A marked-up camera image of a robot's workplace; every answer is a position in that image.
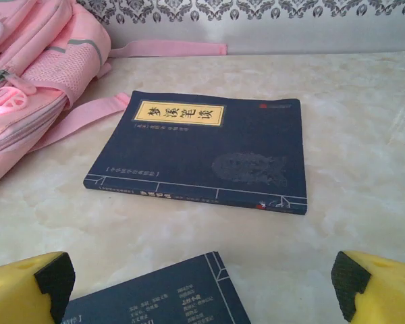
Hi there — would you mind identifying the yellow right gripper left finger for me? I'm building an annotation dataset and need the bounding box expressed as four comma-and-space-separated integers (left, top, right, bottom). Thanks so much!
0, 251, 77, 324

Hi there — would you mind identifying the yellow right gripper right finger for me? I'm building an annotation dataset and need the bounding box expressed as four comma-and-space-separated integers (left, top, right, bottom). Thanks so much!
330, 250, 405, 323

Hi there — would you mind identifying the pink school backpack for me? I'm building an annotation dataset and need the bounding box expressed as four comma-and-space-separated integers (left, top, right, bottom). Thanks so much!
0, 0, 227, 192

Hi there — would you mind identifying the dark blue book yellow label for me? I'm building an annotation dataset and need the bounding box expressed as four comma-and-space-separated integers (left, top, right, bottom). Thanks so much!
83, 90, 308, 216

